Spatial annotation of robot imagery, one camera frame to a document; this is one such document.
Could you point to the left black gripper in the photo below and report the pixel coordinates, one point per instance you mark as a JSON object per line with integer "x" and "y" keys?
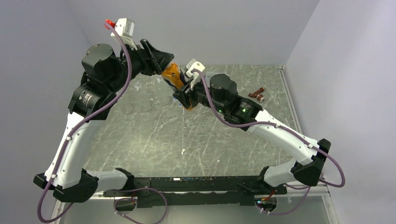
{"x": 159, "y": 58}

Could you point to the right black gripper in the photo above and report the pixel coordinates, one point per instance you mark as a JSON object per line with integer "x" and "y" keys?
{"x": 184, "y": 95}

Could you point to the orange juice bottle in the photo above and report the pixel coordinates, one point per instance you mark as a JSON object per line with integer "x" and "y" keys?
{"x": 174, "y": 77}

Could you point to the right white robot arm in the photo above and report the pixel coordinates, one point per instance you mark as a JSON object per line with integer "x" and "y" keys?
{"x": 219, "y": 93}

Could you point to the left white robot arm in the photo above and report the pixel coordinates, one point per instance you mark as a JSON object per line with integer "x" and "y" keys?
{"x": 105, "y": 77}

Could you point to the clear small cup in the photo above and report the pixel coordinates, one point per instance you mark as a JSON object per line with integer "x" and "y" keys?
{"x": 159, "y": 79}

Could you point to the brown pipe fitting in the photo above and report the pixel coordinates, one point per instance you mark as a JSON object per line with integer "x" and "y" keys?
{"x": 258, "y": 94}

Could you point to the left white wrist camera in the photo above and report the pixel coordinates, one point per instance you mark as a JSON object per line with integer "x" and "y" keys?
{"x": 124, "y": 28}

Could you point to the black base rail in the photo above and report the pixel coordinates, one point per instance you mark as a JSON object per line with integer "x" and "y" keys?
{"x": 172, "y": 191}

